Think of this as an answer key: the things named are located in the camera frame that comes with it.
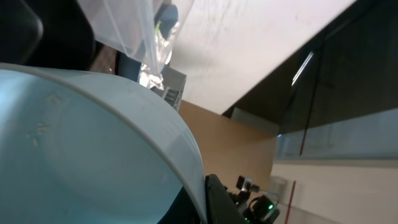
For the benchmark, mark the light blue rice bowl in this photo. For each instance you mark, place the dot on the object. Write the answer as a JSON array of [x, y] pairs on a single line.
[[87, 147]]

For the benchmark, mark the clear plastic bin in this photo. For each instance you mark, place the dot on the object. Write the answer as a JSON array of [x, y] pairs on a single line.
[[145, 30]]

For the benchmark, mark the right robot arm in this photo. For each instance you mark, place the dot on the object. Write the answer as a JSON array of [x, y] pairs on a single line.
[[257, 206]]

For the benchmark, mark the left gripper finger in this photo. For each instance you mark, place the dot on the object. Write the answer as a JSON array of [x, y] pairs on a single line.
[[220, 209]]

